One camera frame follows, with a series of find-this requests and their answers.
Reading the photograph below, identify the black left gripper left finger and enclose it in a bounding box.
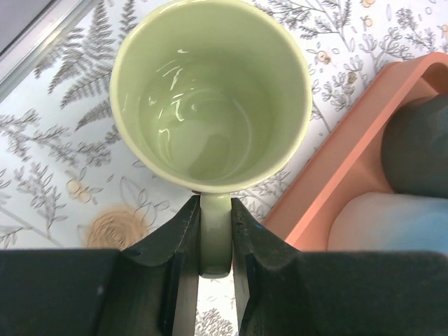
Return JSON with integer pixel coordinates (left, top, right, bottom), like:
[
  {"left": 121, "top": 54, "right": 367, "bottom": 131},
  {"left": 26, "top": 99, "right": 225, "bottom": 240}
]
[{"left": 1, "top": 196, "right": 200, "bottom": 335}]

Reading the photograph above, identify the green ceramic mug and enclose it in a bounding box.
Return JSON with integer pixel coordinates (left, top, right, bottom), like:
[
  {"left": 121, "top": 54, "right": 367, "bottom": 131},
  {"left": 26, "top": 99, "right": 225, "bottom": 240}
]
[{"left": 109, "top": 1, "right": 312, "bottom": 278}]

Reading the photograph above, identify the floral tablecloth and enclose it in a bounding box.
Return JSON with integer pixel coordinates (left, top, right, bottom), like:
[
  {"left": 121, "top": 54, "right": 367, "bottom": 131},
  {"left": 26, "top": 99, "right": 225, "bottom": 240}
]
[{"left": 1, "top": 1, "right": 447, "bottom": 250}]

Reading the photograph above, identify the blue white gradient mug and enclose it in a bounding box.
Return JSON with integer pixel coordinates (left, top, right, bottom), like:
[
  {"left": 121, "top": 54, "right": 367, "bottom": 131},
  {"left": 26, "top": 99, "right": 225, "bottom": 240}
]
[{"left": 327, "top": 192, "right": 447, "bottom": 254}]

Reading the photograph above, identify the terracotta pink tray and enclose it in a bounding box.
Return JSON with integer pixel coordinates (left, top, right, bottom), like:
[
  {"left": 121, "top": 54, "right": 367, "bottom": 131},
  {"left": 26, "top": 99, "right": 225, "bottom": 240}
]
[{"left": 263, "top": 52, "right": 447, "bottom": 251}]

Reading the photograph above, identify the dark grey mug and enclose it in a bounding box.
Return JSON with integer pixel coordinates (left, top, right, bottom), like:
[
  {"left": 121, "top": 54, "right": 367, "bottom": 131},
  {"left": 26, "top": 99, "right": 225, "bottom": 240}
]
[{"left": 381, "top": 94, "right": 447, "bottom": 198}]

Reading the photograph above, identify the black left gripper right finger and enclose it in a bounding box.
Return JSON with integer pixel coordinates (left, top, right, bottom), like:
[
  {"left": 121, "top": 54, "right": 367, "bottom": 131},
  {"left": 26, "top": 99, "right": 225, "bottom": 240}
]
[{"left": 231, "top": 198, "right": 447, "bottom": 335}]

